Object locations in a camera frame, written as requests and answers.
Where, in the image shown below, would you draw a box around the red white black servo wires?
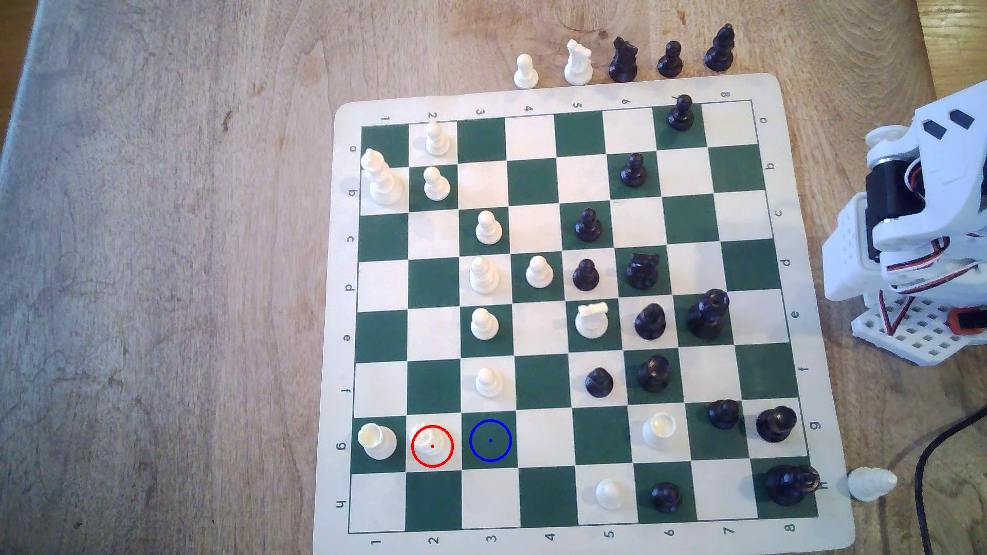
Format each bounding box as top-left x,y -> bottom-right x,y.
875,154 -> 987,337

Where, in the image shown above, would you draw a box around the black king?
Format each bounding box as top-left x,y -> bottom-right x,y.
765,464 -> 821,507

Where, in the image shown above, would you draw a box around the white queen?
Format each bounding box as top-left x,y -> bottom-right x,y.
847,466 -> 899,503

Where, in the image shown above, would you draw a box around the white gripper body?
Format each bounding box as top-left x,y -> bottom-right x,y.
875,77 -> 987,254

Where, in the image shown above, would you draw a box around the green white chessboard mat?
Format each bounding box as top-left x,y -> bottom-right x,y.
312,72 -> 857,555

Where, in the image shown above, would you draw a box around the black bishop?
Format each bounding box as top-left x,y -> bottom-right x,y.
634,303 -> 667,342
704,24 -> 736,73

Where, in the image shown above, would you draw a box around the white grid robot base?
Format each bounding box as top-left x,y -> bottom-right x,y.
851,289 -> 987,367

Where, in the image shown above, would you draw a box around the black queen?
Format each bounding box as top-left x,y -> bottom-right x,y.
686,288 -> 731,340

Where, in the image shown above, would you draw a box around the black cable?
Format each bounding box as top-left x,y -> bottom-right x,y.
915,409 -> 987,555

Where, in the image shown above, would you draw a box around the white knight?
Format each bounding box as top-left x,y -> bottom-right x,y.
575,302 -> 610,340
563,39 -> 594,86

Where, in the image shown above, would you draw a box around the black rook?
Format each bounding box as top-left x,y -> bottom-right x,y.
637,355 -> 672,393
756,405 -> 798,444

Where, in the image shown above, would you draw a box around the black knight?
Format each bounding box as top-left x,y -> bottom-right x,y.
608,36 -> 639,84
625,252 -> 660,291

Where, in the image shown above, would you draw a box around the white rook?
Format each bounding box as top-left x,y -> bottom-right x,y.
642,412 -> 678,450
358,422 -> 398,461

